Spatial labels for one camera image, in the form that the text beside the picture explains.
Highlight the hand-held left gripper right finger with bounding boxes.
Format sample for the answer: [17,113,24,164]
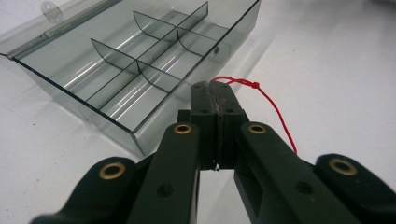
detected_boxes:
[210,80,362,224]

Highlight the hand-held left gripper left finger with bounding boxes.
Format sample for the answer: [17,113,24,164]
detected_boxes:
[126,80,219,224]

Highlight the red string loop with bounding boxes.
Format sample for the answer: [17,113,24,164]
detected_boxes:
[212,76,299,156]

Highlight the clear divided plastic box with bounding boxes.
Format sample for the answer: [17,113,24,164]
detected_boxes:
[0,0,262,157]

